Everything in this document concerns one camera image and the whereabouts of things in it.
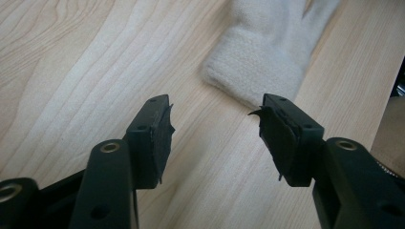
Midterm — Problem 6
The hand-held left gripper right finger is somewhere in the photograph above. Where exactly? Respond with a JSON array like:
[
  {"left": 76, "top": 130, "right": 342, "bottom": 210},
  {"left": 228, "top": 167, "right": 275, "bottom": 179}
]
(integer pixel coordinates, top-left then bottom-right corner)
[{"left": 247, "top": 93, "right": 405, "bottom": 229}]

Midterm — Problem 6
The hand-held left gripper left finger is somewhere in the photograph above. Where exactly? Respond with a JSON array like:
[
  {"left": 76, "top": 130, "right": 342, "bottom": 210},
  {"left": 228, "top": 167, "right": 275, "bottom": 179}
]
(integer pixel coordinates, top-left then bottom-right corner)
[{"left": 68, "top": 94, "right": 176, "bottom": 229}]

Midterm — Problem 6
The cream knitted glove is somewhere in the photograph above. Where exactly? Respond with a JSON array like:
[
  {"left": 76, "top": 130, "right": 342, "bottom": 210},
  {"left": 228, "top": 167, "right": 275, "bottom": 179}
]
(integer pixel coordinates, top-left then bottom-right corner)
[{"left": 200, "top": 0, "right": 342, "bottom": 110}]

